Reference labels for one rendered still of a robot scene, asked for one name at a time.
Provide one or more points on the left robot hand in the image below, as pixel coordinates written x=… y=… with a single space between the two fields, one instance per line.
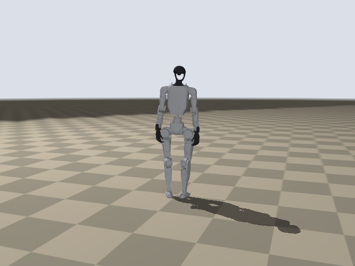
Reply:
x=158 y=133

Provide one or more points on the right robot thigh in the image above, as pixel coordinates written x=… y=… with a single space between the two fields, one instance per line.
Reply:
x=188 y=147

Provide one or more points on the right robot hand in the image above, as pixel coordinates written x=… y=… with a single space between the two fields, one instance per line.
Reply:
x=196 y=137

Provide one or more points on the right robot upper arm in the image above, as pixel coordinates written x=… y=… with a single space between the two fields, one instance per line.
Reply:
x=193 y=99

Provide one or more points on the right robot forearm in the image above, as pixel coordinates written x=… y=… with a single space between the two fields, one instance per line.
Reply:
x=195 y=120

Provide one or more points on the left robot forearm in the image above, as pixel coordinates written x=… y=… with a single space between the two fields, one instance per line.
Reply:
x=159 y=118

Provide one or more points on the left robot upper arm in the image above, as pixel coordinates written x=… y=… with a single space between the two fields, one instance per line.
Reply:
x=162 y=100

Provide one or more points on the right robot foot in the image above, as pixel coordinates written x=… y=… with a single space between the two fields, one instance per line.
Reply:
x=184 y=195

